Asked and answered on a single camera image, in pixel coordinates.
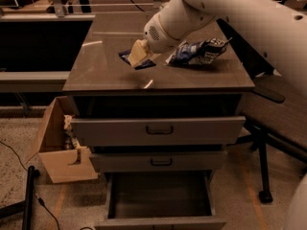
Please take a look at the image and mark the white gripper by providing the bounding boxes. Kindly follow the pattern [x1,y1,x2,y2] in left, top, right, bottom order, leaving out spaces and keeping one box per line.
[129,13,179,67]

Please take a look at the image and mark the dark blue rxbar wrapper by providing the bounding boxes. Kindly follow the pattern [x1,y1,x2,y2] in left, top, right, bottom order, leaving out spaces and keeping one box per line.
[118,50,155,70]

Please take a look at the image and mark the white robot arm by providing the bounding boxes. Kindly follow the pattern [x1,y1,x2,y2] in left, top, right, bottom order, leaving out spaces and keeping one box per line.
[128,0,307,95]

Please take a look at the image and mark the grey drawer cabinet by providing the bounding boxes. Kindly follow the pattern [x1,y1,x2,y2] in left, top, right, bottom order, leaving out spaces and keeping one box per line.
[62,11,256,174]

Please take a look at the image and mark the grey top drawer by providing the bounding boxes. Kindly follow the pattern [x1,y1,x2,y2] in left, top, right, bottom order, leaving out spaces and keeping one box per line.
[71,94,245,147]

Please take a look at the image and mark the grey drawer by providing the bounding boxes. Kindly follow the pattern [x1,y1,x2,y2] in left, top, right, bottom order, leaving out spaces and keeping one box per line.
[71,94,245,147]
[94,172,225,230]
[90,145,227,173]

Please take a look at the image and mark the grey middle drawer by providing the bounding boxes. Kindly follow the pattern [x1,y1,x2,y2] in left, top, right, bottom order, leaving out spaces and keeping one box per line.
[90,145,227,173]

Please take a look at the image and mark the grey bottom drawer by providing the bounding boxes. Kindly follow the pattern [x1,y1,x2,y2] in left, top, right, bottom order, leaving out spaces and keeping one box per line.
[94,172,225,230]

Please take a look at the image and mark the blue crumpled chip bag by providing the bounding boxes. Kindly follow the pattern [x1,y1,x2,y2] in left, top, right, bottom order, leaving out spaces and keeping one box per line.
[166,37,229,65]

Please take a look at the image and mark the items inside cardboard box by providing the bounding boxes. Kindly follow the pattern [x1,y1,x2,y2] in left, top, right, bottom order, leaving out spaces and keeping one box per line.
[63,115,80,150]

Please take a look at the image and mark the brown cardboard box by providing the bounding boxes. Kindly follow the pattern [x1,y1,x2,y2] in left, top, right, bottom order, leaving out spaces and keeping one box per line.
[28,97,98,183]

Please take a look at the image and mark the black office chair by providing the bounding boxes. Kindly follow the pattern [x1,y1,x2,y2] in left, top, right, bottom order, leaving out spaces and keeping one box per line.
[218,19,307,203]

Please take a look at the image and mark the black stand leg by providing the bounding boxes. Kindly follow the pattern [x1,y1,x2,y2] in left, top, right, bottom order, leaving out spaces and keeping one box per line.
[0,166,39,230]

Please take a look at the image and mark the black floor cable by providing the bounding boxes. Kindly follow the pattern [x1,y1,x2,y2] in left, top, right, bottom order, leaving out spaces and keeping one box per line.
[0,139,61,230]

